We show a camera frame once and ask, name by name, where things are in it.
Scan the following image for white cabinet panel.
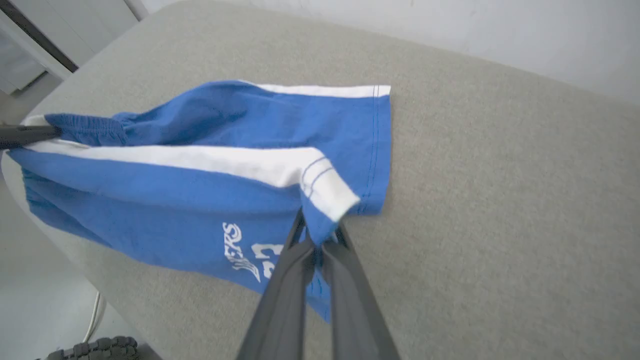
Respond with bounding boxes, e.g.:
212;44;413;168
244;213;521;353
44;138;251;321
0;0;142;96

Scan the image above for white floor cable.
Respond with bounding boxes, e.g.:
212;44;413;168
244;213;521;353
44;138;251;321
82;291;107;344

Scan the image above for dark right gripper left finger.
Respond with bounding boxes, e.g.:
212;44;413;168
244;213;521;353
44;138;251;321
236;208;316;360

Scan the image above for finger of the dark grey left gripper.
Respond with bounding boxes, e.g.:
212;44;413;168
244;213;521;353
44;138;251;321
0;124;62;150

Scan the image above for blue white sports shorts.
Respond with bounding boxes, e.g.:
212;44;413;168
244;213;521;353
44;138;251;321
7;79;392;324

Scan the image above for grey fabric sofa cushion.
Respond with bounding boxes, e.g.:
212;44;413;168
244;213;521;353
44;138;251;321
0;0;640;360

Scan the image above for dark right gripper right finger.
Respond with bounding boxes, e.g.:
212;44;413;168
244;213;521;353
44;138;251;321
322;224;401;360

